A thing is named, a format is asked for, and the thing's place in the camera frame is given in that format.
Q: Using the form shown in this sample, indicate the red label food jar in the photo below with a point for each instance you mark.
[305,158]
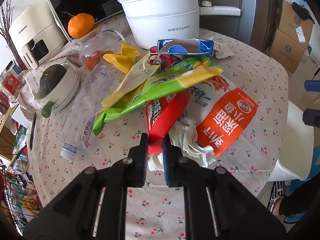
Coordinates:
[10,84]

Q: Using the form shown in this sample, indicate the black pen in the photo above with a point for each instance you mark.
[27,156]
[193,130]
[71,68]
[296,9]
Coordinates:
[32,131]

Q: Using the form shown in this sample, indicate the upper cardboard box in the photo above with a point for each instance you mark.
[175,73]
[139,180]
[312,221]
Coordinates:
[293,26]

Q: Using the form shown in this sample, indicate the cream bowl with green handle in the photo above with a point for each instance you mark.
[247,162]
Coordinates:
[62,93]

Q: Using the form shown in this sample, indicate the white printed snack wrapper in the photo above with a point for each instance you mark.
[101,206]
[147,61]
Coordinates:
[222,50]

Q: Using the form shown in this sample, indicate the orange white snack bag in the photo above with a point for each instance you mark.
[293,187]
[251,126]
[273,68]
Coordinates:
[221,112]

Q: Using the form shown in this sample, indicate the orange mandarin on jar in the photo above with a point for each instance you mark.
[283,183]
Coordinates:
[80,24]

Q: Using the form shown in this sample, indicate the grey refrigerator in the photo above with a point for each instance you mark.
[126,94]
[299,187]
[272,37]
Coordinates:
[255,26]

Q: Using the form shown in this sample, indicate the white tissue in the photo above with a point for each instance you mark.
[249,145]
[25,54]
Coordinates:
[183,134]

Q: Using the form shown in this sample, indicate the cardboard box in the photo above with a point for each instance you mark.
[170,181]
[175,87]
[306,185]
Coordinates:
[287,51]
[293,26]

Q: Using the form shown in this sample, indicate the white electric cooking pot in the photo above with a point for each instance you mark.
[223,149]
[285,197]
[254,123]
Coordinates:
[153,20]

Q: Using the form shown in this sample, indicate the lower cardboard box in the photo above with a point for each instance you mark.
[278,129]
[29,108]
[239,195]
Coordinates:
[287,51]

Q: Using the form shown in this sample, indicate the white trash bin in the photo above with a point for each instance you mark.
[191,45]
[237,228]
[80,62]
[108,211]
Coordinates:
[296,152]

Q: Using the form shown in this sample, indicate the dark green pumpkin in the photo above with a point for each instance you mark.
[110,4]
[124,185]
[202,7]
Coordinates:
[49,79]

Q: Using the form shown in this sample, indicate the striped slipper foot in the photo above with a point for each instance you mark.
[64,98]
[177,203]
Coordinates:
[279,201]

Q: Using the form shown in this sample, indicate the yellow wrapper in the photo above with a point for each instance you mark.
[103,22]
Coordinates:
[125,60]

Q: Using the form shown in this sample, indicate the cherry print tablecloth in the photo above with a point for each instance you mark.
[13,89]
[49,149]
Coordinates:
[156,211]

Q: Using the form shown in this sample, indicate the clear plastic water bottle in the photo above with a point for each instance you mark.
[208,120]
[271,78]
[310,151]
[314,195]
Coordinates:
[77,127]

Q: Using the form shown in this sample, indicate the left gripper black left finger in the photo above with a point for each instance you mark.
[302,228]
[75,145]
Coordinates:
[93,205]

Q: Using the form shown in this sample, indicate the red snack bag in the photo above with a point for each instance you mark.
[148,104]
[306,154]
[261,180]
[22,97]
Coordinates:
[161,115]

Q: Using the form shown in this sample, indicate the beige yellow snack bag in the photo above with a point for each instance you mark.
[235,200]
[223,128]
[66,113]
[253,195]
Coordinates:
[134,78]

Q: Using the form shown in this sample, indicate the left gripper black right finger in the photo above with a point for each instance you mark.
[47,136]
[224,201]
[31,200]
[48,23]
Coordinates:
[216,205]

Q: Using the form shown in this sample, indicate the cream air fryer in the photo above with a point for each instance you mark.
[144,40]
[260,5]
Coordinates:
[36,35]

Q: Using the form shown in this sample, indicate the red drink can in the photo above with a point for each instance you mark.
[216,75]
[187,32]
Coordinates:
[164,60]

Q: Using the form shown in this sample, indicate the green onion rings bag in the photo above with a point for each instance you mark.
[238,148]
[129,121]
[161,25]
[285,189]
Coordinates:
[179,77]

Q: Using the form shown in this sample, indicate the blue white milk carton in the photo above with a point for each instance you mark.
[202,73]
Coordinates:
[185,46]

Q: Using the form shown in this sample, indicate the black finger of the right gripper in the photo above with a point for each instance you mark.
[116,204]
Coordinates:
[311,117]
[312,85]

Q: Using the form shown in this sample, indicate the glass jar with wooden lid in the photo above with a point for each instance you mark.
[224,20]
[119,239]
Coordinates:
[96,43]

